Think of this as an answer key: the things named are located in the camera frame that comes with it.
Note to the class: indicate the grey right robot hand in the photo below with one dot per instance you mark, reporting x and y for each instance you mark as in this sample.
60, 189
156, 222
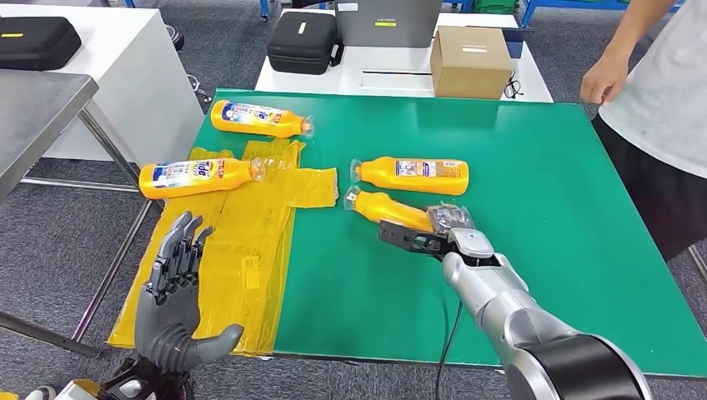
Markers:
450, 218

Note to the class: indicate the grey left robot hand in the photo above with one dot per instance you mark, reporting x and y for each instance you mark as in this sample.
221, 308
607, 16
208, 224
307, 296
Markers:
165, 326

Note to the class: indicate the orange Tide detergent bottle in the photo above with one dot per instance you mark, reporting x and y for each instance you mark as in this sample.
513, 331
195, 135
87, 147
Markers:
386, 178
386, 210
248, 120
188, 179

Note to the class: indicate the person's right forearm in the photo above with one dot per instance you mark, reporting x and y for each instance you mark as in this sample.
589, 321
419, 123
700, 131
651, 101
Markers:
640, 27

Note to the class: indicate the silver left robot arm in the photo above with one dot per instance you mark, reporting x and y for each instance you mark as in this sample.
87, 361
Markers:
132, 386

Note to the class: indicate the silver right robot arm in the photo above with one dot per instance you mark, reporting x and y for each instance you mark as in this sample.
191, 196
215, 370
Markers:
497, 309

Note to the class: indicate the yellow taped plastic sheet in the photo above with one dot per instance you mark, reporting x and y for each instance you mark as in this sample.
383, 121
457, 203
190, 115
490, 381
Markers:
248, 248

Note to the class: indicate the black eyeglasses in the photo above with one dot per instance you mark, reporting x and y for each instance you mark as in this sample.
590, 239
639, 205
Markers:
508, 89

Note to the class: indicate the white shoe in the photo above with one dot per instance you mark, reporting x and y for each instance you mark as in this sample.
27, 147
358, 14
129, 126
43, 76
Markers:
41, 394

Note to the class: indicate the brown cardboard box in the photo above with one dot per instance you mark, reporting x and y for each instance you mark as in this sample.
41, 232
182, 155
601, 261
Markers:
469, 69

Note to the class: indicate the white table with slot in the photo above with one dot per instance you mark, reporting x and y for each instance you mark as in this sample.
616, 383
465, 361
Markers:
331, 83

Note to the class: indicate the dark blue notebook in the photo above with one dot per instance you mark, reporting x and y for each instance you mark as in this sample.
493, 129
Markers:
518, 44

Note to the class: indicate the grey Lenovo laptop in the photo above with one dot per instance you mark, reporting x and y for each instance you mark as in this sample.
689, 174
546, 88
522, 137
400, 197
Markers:
386, 33

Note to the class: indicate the person's right hand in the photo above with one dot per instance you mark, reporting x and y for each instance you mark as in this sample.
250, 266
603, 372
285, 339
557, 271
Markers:
605, 80

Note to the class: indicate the green plastic crate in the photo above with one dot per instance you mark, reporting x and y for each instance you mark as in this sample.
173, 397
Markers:
497, 5

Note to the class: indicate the black case with white label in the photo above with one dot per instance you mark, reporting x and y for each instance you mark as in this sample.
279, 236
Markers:
301, 47

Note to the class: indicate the person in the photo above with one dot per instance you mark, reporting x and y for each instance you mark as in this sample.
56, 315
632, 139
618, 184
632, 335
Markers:
663, 110

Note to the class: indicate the white desk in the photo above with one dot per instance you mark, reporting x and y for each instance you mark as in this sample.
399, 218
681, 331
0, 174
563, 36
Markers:
132, 85

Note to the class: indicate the stainless steel table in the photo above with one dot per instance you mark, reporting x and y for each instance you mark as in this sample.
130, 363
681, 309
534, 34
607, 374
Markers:
33, 113

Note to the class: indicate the blue metal leg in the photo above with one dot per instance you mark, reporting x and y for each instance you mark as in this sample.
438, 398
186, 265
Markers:
264, 8

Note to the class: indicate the black case with yellow stripe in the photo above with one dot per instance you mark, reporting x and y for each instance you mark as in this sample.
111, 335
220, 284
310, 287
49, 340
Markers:
33, 47

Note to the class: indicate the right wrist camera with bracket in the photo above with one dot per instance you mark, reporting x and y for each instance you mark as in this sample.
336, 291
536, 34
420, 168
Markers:
397, 234

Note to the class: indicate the blue metal frame cart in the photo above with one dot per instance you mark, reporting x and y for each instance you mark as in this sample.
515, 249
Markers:
552, 4

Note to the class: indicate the steel desk frame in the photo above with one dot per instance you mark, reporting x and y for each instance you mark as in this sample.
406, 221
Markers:
698, 264

